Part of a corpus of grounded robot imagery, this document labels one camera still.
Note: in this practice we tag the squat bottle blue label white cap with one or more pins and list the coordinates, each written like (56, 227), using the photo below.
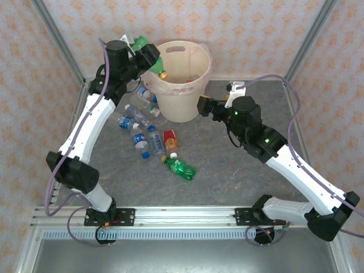
(126, 122)

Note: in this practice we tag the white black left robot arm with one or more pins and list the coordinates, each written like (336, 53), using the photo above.
(88, 125)

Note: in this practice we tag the grey metal panel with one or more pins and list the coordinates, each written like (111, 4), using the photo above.
(182, 256)

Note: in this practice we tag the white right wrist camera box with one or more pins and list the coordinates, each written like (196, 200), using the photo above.
(237, 91)

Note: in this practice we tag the crushed green bottle orange cap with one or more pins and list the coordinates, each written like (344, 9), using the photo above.
(180, 168)

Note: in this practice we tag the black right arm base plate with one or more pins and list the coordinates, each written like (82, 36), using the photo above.
(241, 217)

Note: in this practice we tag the clear bottle blue label blue cap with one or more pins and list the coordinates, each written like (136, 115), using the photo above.
(140, 140)
(143, 92)

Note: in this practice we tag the red orange bottle white cap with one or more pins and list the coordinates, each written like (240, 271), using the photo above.
(170, 140)

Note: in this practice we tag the cream plastic bin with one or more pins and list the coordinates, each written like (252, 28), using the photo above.
(182, 105)

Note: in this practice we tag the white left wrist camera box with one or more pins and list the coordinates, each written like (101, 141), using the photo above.
(126, 39)

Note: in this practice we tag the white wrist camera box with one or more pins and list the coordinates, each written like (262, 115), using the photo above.
(237, 91)
(126, 39)

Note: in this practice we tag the small green circuit board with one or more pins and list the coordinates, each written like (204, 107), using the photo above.
(281, 227)

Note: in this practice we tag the clear bottle small drop logo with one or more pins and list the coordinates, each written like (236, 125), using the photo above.
(136, 113)

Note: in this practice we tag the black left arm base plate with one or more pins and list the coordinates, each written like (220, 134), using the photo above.
(125, 217)

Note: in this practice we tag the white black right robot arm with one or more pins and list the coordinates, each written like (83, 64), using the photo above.
(304, 176)

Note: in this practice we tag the aluminium frame post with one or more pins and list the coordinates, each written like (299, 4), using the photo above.
(308, 42)
(61, 42)

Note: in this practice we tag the clear bottle pale blue print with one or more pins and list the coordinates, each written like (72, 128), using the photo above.
(156, 142)

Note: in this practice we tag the long aluminium base rail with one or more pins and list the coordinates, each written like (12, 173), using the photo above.
(185, 217)

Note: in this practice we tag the clear bottle green white cap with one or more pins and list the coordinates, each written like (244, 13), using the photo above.
(143, 103)

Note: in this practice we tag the clear pink bin liner bag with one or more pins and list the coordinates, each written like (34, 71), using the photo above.
(150, 84)

